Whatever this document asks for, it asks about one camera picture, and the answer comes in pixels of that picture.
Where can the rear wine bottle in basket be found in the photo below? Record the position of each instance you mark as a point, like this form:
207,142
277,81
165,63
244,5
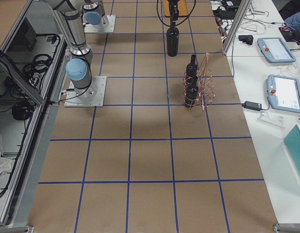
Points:
191,68

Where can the clear acrylic stand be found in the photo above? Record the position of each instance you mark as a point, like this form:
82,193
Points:
277,121

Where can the wine bottle in basket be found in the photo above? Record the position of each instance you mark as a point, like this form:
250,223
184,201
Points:
191,93
191,68

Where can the upper teach pendant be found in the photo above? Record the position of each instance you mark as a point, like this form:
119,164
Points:
275,50

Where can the aluminium side frame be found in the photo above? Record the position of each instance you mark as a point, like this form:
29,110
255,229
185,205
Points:
30,83

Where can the copper wire bottle basket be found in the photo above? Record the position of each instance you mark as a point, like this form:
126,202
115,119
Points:
205,84

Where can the teach pendant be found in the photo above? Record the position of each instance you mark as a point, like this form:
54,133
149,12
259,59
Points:
275,50
283,93

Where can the black handheld device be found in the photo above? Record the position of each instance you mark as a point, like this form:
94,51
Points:
247,39

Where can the lower teach pendant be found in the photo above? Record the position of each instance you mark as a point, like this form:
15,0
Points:
283,93

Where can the black box under frame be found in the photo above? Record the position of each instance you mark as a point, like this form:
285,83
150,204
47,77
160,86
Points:
25,38

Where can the aluminium frame post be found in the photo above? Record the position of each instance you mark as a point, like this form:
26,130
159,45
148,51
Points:
240,14

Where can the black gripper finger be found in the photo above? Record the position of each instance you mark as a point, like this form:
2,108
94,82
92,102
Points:
174,14

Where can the teal board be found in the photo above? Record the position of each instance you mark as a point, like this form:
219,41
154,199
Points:
292,142

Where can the front wine bottle in basket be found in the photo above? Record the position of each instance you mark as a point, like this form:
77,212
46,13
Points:
191,93

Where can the white cloth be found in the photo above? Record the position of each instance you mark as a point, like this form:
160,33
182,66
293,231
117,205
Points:
5,163

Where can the dark wine bottle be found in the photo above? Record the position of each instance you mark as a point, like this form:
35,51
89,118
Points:
172,36

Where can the black power adapter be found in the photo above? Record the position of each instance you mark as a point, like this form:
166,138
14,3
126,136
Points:
252,105

